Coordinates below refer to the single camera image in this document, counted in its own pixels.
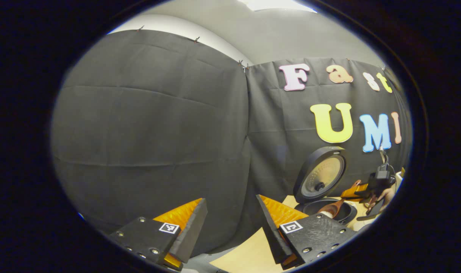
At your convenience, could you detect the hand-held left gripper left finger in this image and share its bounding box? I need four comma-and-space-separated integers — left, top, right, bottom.
108, 197, 208, 271

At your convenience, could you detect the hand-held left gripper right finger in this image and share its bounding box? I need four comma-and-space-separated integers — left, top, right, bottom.
256, 194, 358, 270

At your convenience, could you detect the brown wooden spoon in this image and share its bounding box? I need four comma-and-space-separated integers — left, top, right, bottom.
317, 199, 345, 218

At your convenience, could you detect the black silver rice cooker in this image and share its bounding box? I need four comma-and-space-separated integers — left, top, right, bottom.
293, 146, 358, 224

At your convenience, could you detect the large ceiling light panel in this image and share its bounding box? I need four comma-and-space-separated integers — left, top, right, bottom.
238, 0, 318, 13

